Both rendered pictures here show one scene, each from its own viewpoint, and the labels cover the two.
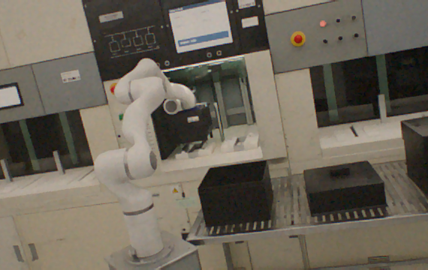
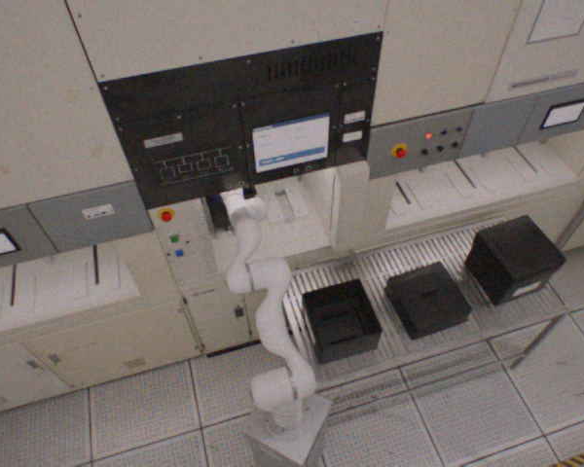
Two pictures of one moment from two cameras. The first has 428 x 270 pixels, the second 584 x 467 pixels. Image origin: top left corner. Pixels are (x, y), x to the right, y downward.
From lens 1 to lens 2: 171 cm
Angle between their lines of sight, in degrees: 45
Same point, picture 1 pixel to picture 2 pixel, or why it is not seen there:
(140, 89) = (266, 284)
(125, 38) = (184, 163)
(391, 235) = not seen: hidden behind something
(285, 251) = not seen: hidden behind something
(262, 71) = (356, 187)
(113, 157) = (280, 393)
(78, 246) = (114, 342)
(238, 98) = not seen: hidden behind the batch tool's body
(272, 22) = (378, 136)
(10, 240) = (20, 359)
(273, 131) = (351, 232)
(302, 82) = (387, 184)
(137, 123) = (284, 339)
